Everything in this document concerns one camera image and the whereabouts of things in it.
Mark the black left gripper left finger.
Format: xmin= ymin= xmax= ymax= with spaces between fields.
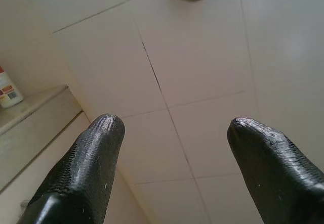
xmin=17 ymin=113 xmax=126 ymax=224

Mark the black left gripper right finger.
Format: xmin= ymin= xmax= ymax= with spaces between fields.
xmin=227 ymin=117 xmax=324 ymax=224

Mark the cream kitchen sink cabinet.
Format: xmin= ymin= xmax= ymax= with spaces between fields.
xmin=0 ymin=111 xmax=152 ymax=224

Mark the white bottle red label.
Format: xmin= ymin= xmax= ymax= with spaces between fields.
xmin=0 ymin=66 xmax=24 ymax=108

